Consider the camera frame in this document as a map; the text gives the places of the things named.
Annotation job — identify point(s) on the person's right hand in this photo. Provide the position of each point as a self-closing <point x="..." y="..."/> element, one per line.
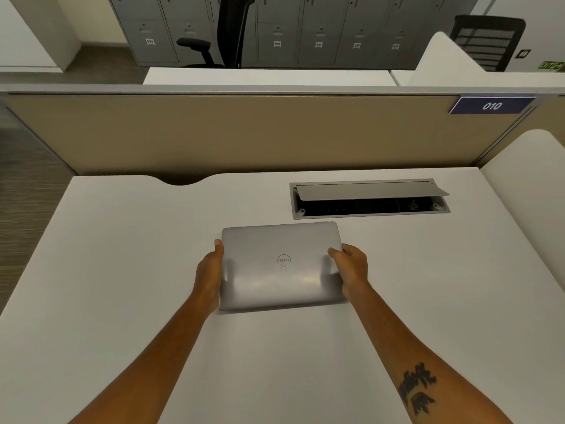
<point x="353" y="271"/>

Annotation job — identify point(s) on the person's left hand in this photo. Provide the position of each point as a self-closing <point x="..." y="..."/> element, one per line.
<point x="207" y="278"/>

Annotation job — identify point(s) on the person's right thumb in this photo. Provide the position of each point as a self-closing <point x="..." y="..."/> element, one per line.
<point x="335" y="253"/>

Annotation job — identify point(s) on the person's left thumb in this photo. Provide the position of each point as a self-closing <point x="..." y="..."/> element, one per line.
<point x="219" y="247"/>

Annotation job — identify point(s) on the silver laptop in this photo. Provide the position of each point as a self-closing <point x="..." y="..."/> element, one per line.
<point x="280" y="265"/>

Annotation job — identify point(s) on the person's right forearm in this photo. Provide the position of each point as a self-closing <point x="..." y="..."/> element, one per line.
<point x="423" y="357"/>

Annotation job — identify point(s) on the person's left forearm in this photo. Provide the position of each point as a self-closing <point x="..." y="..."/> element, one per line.
<point x="145" y="362"/>

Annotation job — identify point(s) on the beige desk partition panel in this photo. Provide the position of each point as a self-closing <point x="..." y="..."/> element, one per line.
<point x="265" y="127"/>

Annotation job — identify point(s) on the white curved side divider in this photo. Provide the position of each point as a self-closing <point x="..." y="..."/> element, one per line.
<point x="529" y="194"/>
<point x="459" y="61"/>

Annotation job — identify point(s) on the black office chair with armrest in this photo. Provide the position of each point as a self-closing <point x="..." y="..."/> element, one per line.
<point x="220" y="33"/>

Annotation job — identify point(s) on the blue desk number label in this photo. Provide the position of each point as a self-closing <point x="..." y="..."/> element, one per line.
<point x="492" y="105"/>

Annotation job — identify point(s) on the row of grey lockers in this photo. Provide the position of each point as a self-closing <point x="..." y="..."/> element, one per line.
<point x="287" y="28"/>

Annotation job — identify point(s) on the black mesh office chair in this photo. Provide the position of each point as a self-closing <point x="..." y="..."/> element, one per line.
<point x="487" y="41"/>

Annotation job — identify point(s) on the green exit sign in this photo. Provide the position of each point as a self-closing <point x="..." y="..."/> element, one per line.
<point x="551" y="65"/>

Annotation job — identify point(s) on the black wall socket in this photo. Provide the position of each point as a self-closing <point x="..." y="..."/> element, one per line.
<point x="524" y="53"/>

